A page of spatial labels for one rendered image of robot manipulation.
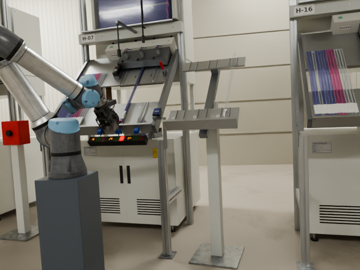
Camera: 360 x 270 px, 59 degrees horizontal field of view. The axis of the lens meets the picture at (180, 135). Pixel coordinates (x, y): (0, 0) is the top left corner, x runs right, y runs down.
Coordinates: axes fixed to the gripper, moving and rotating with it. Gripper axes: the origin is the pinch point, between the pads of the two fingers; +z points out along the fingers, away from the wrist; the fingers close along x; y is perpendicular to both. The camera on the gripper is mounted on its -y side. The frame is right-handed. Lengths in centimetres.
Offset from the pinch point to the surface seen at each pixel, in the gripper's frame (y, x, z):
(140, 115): -11.5, 10.2, 2.4
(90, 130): -2.3, -18.5, 3.5
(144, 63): -56, 2, -1
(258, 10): -309, 66, 102
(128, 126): -2.3, 5.8, 1.6
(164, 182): 17.8, 24.1, 25.2
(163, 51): -65, 14, -3
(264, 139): -191, 69, 228
